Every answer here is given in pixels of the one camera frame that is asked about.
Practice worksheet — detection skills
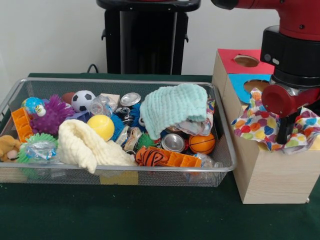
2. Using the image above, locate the cream knitted cloth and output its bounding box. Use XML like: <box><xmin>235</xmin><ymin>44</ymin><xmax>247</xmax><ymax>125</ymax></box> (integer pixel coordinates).
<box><xmin>57</xmin><ymin>119</ymin><xmax>138</xmax><ymax>175</ymax></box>

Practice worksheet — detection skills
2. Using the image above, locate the green spiky ball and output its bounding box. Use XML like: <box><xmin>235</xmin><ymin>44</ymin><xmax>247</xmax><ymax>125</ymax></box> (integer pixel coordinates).
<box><xmin>16</xmin><ymin>132</ymin><xmax>60</xmax><ymax>165</ymax></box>

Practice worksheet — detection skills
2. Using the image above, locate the purple spiky toy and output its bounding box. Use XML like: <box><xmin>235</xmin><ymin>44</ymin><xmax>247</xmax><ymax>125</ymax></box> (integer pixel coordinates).
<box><xmin>29</xmin><ymin>94</ymin><xmax>76</xmax><ymax>136</ymax></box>

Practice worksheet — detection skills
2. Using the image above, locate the dark green table cloth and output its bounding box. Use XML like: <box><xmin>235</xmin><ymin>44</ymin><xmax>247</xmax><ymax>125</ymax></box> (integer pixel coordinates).
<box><xmin>0</xmin><ymin>72</ymin><xmax>320</xmax><ymax>240</ymax></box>

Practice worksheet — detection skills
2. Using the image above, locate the orange tiger plush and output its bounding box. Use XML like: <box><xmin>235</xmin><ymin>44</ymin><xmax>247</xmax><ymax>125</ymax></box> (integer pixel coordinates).
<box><xmin>135</xmin><ymin>146</ymin><xmax>172</xmax><ymax>167</ymax></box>

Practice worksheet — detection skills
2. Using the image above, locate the mint green knitted cloth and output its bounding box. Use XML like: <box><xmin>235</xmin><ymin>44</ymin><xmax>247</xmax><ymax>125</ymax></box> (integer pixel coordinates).
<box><xmin>139</xmin><ymin>83</ymin><xmax>209</xmax><ymax>140</ymax></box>

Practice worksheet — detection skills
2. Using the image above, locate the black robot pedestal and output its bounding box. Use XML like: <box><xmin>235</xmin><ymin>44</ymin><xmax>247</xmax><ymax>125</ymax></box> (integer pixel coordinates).
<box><xmin>96</xmin><ymin>0</ymin><xmax>202</xmax><ymax>75</ymax></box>

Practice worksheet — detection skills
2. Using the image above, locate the black cable loop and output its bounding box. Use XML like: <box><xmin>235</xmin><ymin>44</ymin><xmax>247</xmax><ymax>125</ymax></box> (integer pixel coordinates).
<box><xmin>86</xmin><ymin>63</ymin><xmax>101</xmax><ymax>74</ymax></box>

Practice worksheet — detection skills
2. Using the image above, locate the shallow clear mesh bin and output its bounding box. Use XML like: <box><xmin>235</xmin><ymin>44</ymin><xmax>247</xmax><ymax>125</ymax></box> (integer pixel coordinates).
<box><xmin>0</xmin><ymin>77</ymin><xmax>238</xmax><ymax>188</ymax></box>

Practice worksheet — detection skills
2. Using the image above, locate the orange plastic grid tray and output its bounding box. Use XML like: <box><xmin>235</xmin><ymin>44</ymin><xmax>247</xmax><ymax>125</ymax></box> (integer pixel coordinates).
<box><xmin>167</xmin><ymin>150</ymin><xmax>203</xmax><ymax>168</ymax></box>

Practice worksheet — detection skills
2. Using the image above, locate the multicolour dotted cloth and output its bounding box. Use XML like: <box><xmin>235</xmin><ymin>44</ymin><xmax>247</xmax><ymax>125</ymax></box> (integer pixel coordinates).
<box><xmin>283</xmin><ymin>107</ymin><xmax>320</xmax><ymax>154</ymax></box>
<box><xmin>231</xmin><ymin>87</ymin><xmax>283</xmax><ymax>152</ymax></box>

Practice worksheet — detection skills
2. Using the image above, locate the black and white soccer ball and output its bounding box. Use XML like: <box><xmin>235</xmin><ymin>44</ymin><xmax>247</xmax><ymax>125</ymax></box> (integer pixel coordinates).
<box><xmin>71</xmin><ymin>89</ymin><xmax>97</xmax><ymax>113</ymax></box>

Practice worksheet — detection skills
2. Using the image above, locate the yellow ball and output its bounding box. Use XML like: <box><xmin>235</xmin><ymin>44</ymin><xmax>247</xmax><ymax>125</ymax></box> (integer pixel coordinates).
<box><xmin>86</xmin><ymin>114</ymin><xmax>115</xmax><ymax>141</ymax></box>

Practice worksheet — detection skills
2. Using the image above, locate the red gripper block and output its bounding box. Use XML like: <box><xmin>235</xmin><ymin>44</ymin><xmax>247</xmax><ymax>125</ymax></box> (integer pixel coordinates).
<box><xmin>261</xmin><ymin>84</ymin><xmax>320</xmax><ymax>145</ymax></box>

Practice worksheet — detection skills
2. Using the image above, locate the wooden box with three holes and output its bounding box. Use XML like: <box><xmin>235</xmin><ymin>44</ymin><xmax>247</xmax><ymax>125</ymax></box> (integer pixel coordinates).
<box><xmin>211</xmin><ymin>48</ymin><xmax>320</xmax><ymax>205</ymax></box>

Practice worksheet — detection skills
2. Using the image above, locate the orange basketball toy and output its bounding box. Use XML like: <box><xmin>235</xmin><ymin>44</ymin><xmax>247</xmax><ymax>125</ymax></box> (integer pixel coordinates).
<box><xmin>188</xmin><ymin>132</ymin><xmax>216</xmax><ymax>155</ymax></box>

